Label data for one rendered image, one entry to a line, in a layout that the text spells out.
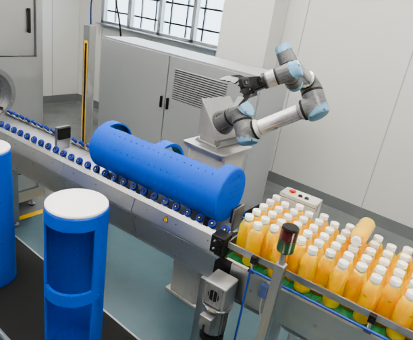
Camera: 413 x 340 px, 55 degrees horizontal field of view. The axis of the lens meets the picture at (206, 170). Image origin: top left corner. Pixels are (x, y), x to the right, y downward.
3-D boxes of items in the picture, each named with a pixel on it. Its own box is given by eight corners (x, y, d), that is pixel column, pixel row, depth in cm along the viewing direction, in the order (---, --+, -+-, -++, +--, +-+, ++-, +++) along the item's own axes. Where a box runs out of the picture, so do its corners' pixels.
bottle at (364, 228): (378, 229, 176) (368, 245, 162) (363, 233, 181) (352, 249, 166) (371, 214, 177) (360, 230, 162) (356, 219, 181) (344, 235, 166)
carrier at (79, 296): (43, 333, 220) (45, 376, 196) (42, 191, 187) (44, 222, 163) (96, 324, 231) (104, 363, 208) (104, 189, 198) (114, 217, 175)
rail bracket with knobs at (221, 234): (218, 245, 190) (222, 227, 186) (231, 251, 186) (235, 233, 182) (206, 253, 182) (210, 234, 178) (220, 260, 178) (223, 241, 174)
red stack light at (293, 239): (283, 231, 147) (285, 222, 146) (299, 239, 144) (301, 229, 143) (276, 238, 142) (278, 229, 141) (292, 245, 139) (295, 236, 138)
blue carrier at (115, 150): (121, 162, 255) (127, 119, 246) (238, 214, 213) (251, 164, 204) (86, 168, 231) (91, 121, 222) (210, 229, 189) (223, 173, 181)
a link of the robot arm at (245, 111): (237, 108, 245) (253, 98, 235) (241, 128, 241) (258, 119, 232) (223, 106, 236) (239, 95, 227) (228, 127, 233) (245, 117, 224)
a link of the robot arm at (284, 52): (319, 73, 219) (291, 36, 177) (324, 90, 216) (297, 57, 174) (299, 81, 224) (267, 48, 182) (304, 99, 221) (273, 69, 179)
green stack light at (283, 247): (280, 243, 149) (283, 231, 147) (296, 250, 146) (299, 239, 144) (272, 249, 144) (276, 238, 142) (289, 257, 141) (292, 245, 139)
